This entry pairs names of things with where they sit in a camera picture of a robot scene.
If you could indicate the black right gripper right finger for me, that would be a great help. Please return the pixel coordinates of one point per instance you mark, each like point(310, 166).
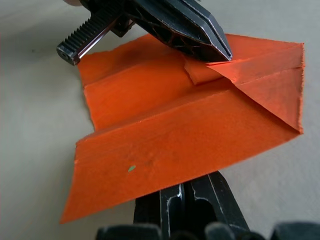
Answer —
point(212, 200)

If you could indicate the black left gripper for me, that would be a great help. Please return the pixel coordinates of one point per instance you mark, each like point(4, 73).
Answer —
point(100, 27)

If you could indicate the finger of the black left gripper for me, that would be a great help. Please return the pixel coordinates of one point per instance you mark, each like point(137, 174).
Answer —
point(212, 23)

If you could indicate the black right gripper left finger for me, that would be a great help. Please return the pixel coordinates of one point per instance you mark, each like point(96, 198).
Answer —
point(170, 210)

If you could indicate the orange paper sheet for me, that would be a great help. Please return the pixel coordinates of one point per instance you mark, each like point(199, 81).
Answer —
point(160, 130)

